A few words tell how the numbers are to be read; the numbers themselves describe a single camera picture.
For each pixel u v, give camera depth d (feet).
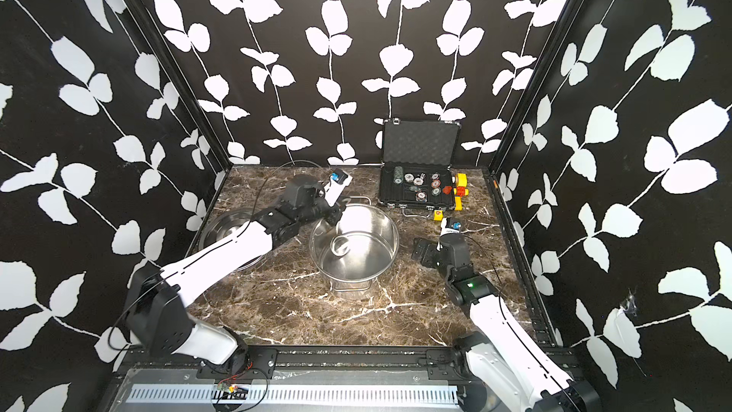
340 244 3.05
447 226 2.39
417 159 3.83
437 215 3.41
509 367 1.39
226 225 3.43
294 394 2.30
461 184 3.61
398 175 3.75
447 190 3.64
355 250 3.11
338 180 2.21
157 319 1.37
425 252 2.40
